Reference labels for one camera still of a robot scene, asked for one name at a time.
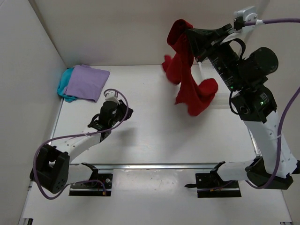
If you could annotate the lavender t-shirt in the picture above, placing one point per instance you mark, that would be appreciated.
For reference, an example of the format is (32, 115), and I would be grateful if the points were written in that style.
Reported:
(86, 82)

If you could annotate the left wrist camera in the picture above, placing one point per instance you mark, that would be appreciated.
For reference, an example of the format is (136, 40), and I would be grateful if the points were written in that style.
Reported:
(111, 95)

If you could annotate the red garment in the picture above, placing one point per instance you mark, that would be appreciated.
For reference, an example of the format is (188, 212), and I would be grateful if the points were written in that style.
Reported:
(197, 97)

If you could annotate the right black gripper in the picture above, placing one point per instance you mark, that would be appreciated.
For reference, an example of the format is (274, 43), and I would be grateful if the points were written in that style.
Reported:
(205, 42)

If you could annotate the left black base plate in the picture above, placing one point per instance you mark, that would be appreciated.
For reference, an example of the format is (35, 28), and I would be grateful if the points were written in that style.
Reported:
(94, 188)

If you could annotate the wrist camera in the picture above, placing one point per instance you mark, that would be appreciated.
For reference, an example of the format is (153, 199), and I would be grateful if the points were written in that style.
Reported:
(111, 95)
(244, 16)

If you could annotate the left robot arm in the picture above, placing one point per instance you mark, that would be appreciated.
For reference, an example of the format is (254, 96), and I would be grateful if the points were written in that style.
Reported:
(52, 169)

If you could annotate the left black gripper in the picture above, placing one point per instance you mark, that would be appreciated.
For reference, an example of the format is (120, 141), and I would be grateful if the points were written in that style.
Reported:
(123, 107)

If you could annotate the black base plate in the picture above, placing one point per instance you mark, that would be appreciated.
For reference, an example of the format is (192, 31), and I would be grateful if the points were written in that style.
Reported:
(94, 188)
(209, 186)

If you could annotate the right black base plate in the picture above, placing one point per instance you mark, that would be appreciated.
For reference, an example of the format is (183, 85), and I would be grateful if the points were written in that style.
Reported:
(209, 186)

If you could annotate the teal t-shirt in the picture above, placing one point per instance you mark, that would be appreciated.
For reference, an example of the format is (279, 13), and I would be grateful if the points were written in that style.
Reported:
(63, 85)

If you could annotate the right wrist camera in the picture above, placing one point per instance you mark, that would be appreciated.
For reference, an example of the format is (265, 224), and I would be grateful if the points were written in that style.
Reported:
(244, 16)

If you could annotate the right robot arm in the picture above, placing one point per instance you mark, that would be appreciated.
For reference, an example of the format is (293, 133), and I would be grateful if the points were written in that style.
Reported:
(254, 104)

